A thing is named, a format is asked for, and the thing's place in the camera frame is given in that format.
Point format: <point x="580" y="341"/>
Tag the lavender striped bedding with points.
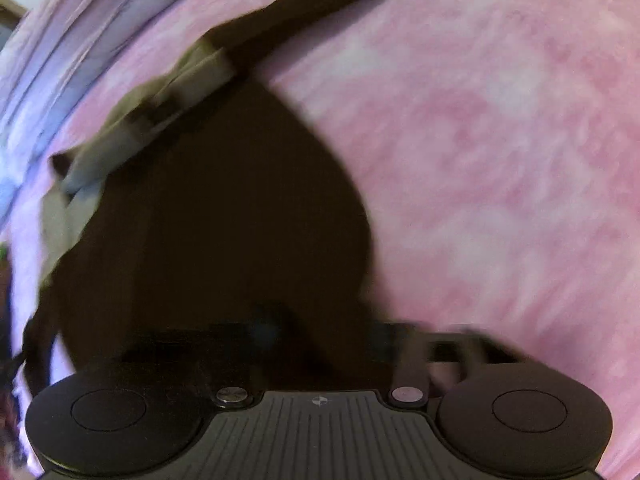
<point x="60" y="60"/>

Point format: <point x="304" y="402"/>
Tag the dark brown pants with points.
<point x="225" y="210"/>

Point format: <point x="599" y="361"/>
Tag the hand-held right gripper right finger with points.
<point x="389" y="341"/>

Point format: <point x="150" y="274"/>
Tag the pink floral blanket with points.
<point x="475" y="160"/>

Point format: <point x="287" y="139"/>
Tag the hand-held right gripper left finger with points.
<point x="262" y="334"/>

